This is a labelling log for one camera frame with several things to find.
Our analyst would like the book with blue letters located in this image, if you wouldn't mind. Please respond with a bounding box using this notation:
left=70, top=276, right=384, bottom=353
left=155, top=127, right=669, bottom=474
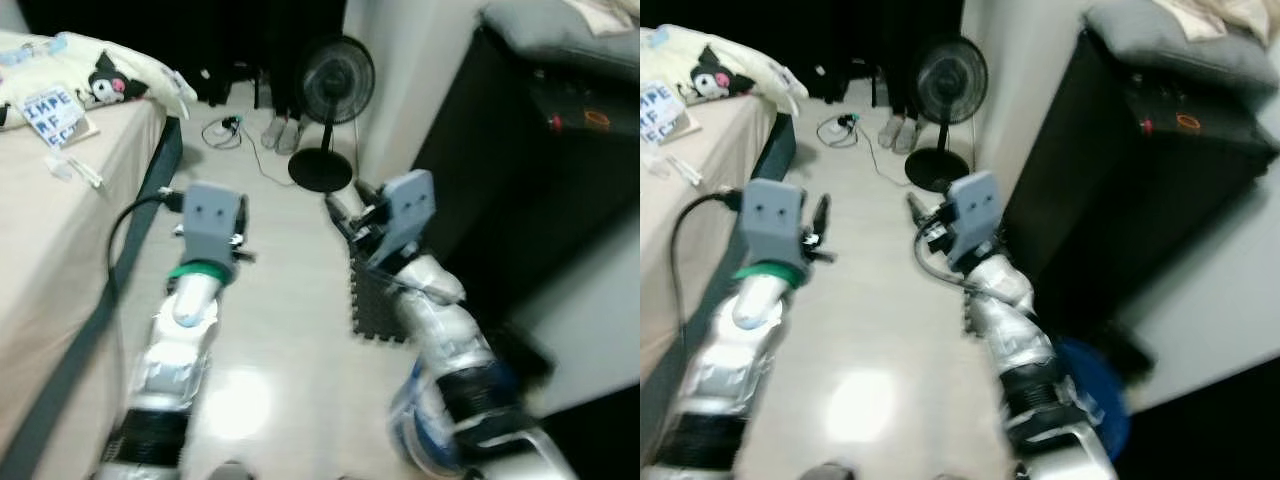
left=640, top=82, right=701, bottom=146
left=20, top=85, right=101, bottom=151

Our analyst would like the cream cartoon print blanket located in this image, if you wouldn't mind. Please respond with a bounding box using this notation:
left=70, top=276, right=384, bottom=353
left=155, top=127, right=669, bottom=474
left=0, top=30, right=199, bottom=131
left=640, top=22, right=806, bottom=116

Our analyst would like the black standing fan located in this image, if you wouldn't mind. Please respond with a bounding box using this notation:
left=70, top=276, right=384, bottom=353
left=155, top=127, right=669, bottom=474
left=288, top=35, right=377, bottom=193
left=905, top=35, right=991, bottom=193

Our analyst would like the mattress with cream sheet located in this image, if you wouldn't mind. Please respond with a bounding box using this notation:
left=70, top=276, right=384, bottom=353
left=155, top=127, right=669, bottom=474
left=0, top=95, right=169, bottom=461
left=640, top=95, right=791, bottom=401

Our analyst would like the black cabinet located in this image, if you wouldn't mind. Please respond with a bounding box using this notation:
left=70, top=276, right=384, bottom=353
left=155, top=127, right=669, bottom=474
left=415, top=25, right=641, bottom=331
left=1000, top=28, right=1280, bottom=336

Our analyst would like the black curtain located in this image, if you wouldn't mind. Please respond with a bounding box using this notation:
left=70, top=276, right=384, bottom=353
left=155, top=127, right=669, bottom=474
left=640, top=0, right=963, bottom=106
left=18, top=0, right=346, bottom=109

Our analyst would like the blue round container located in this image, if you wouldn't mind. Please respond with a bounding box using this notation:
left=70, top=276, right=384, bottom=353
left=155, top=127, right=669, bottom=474
left=1050, top=338, right=1133, bottom=463
left=388, top=360, right=521, bottom=471

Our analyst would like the grey cushion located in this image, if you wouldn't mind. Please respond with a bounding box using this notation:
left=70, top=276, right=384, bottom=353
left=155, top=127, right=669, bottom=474
left=1085, top=0, right=1280, bottom=86
left=480, top=0, right=641, bottom=81

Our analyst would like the cream cloth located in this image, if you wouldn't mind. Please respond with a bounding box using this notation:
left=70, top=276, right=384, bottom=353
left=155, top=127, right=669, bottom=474
left=570, top=0, right=641, bottom=36
left=1195, top=0, right=1280, bottom=41

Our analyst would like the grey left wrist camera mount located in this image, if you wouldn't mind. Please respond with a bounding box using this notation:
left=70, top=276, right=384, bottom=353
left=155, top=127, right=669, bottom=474
left=742, top=178, right=809, bottom=266
left=180, top=182, right=246, bottom=266

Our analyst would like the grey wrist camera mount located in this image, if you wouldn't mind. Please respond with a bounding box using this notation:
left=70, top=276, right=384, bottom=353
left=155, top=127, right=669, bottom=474
left=380, top=170, right=437, bottom=266
left=945, top=170, right=1003, bottom=266
left=742, top=178, right=809, bottom=266
left=180, top=182, right=246, bottom=266

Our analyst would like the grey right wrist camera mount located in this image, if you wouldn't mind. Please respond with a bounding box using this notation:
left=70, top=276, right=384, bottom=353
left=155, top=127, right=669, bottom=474
left=945, top=170, right=1003, bottom=266
left=380, top=170, right=437, bottom=266

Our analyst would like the dark blue bed frame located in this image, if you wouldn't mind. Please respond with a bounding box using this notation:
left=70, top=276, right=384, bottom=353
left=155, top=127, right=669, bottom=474
left=640, top=112, right=799, bottom=471
left=0, top=115, right=186, bottom=480

